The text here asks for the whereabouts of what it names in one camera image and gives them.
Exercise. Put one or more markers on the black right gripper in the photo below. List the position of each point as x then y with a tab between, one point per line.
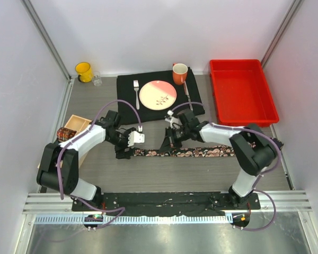
169	134

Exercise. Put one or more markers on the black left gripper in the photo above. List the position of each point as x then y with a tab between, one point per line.
122	154

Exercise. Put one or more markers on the floral rose necktie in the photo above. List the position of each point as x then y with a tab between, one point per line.
198	152

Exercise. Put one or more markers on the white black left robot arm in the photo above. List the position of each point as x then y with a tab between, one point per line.
60	162

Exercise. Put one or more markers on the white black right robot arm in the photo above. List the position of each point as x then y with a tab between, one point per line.
254	151

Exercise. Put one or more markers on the pink cream ceramic plate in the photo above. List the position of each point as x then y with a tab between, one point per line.
157	95

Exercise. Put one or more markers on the silver table knife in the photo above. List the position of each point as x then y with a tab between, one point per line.
187	95

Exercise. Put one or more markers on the wooden compartment box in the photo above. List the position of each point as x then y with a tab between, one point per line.
74	129

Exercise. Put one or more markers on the rolled red patterned tie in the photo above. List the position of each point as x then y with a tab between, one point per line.
64	134

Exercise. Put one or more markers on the silver fork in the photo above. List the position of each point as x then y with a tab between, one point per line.
136	89

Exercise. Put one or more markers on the orange ceramic mug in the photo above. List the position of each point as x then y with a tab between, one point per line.
180	72

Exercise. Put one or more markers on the black cloth placemat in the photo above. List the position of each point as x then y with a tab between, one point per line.
125	91

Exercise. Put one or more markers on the clear drinking glass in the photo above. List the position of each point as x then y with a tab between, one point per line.
96	79

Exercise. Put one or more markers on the red plastic bin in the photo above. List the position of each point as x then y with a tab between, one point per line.
241	93

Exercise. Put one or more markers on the yellow enamel mug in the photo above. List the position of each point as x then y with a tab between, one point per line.
84	71

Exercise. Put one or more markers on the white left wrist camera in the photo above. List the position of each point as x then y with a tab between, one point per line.
135	138

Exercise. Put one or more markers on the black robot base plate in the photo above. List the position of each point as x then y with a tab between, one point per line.
169	204

